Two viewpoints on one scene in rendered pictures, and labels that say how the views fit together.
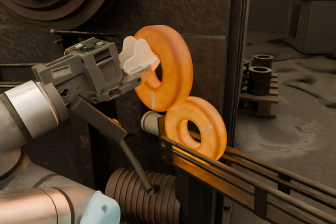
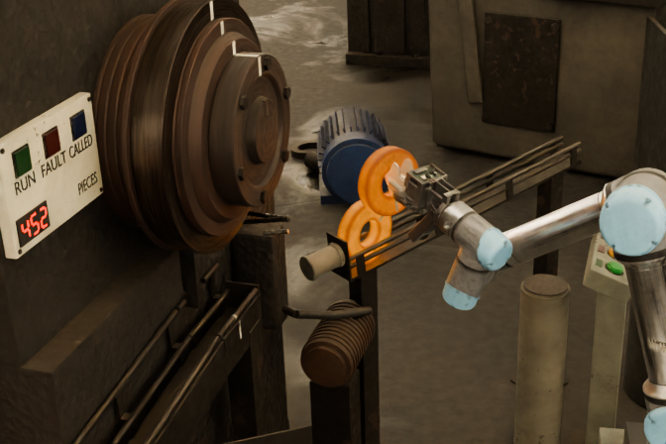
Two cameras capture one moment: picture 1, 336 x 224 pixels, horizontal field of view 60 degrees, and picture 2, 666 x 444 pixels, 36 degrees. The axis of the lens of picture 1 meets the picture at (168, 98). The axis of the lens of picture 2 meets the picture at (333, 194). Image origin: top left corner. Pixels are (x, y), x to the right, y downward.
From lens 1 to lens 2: 2.28 m
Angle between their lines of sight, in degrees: 80
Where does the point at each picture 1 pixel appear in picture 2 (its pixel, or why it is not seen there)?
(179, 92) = not seen: hidden behind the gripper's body
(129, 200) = (358, 343)
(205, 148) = (384, 233)
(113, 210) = not seen: hidden behind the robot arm
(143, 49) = (407, 166)
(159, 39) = (400, 155)
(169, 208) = (369, 319)
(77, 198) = not seen: hidden behind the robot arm
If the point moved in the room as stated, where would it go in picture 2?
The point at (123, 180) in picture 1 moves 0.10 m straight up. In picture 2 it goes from (340, 335) to (339, 296)
